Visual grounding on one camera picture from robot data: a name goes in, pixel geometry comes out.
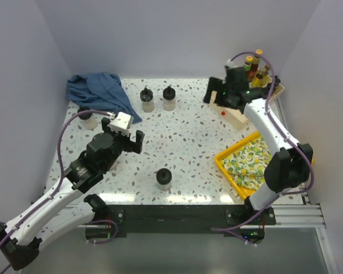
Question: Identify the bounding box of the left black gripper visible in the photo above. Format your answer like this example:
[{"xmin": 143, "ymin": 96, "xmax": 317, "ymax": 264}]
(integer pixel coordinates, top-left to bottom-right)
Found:
[{"xmin": 102, "ymin": 118, "xmax": 144, "ymax": 172}]

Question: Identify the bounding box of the yellow oil bottle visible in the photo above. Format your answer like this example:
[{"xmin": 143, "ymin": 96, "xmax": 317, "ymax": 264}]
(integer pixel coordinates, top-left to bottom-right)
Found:
[
  {"xmin": 252, "ymin": 68, "xmax": 266, "ymax": 87},
  {"xmin": 261, "ymin": 64, "xmax": 271, "ymax": 87}
]

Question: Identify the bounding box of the yellow cap sauce bottle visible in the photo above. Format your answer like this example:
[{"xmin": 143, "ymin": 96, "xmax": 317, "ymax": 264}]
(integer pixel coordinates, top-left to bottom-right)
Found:
[{"xmin": 244, "ymin": 55, "xmax": 255, "ymax": 82}]

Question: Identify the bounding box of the red cap sauce bottle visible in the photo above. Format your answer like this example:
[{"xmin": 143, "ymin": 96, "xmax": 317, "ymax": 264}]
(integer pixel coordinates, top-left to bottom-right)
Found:
[{"xmin": 250, "ymin": 49, "xmax": 263, "ymax": 77}]

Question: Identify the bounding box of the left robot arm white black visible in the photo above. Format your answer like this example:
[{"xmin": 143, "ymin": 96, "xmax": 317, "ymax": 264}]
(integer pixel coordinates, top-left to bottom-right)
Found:
[{"xmin": 0, "ymin": 118, "xmax": 144, "ymax": 271}]

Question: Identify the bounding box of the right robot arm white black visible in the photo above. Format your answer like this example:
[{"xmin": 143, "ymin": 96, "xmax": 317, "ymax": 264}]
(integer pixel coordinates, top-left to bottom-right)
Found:
[{"xmin": 203, "ymin": 67, "xmax": 314, "ymax": 224}]

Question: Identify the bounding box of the far left glass jar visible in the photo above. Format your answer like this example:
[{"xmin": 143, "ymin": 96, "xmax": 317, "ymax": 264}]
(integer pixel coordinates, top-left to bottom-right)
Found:
[{"xmin": 77, "ymin": 107, "xmax": 98, "ymax": 130}]

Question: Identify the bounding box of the beige divided wooden tray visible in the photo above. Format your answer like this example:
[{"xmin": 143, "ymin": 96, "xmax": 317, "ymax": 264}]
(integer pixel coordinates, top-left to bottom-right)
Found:
[{"xmin": 209, "ymin": 84, "xmax": 285, "ymax": 130}]

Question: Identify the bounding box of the taped lid glass jar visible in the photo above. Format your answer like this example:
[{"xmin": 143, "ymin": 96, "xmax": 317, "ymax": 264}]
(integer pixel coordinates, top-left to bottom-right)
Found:
[{"xmin": 140, "ymin": 87, "xmax": 155, "ymax": 112}]

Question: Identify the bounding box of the blue checkered shirt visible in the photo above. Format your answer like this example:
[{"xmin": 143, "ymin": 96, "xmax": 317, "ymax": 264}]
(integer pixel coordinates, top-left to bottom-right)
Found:
[{"xmin": 66, "ymin": 72, "xmax": 142, "ymax": 123}]

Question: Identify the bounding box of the back right glass jar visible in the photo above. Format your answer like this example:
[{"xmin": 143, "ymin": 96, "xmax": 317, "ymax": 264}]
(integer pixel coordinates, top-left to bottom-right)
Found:
[{"xmin": 163, "ymin": 86, "xmax": 176, "ymax": 111}]

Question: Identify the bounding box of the front centre glass jar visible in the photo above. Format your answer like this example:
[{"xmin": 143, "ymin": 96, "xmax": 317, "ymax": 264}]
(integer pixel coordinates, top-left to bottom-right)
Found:
[{"xmin": 156, "ymin": 168, "xmax": 172, "ymax": 191}]

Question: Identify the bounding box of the lemon print cloth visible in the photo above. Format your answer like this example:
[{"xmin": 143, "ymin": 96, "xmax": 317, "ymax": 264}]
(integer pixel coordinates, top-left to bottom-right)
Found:
[{"xmin": 220, "ymin": 137, "xmax": 272, "ymax": 191}]

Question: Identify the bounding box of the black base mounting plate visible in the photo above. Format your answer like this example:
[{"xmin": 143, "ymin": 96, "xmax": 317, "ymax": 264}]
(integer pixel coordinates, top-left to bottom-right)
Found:
[{"xmin": 84, "ymin": 203, "xmax": 277, "ymax": 249}]

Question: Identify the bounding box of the yellow plastic tray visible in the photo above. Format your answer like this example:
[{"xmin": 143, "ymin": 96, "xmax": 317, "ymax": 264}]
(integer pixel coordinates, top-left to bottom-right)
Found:
[{"xmin": 215, "ymin": 132, "xmax": 272, "ymax": 200}]

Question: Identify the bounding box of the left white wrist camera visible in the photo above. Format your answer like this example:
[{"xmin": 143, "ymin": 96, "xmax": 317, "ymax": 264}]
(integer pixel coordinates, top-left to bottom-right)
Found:
[{"xmin": 108, "ymin": 112, "xmax": 134, "ymax": 136}]

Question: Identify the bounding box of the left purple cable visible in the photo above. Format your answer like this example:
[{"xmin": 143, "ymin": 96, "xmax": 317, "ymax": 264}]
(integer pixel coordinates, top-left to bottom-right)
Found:
[{"xmin": 0, "ymin": 110, "xmax": 116, "ymax": 274}]

